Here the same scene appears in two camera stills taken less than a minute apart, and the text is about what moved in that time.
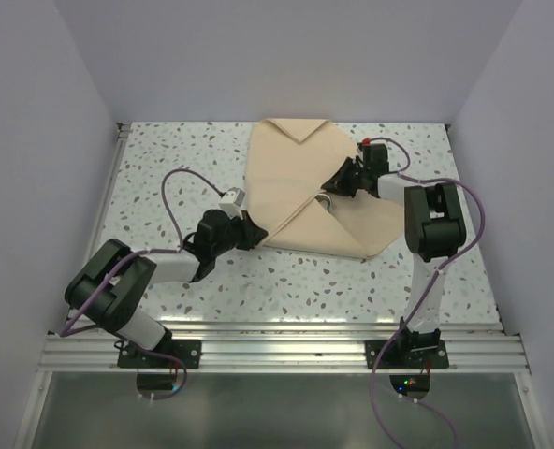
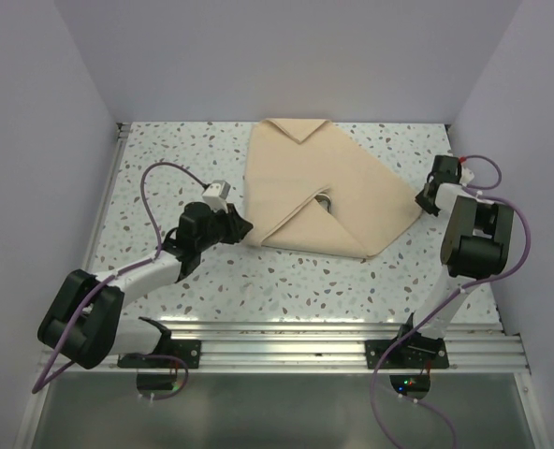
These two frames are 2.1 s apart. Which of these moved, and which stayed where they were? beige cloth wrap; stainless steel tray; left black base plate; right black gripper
Moved: right black gripper
Stayed: beige cloth wrap; stainless steel tray; left black base plate
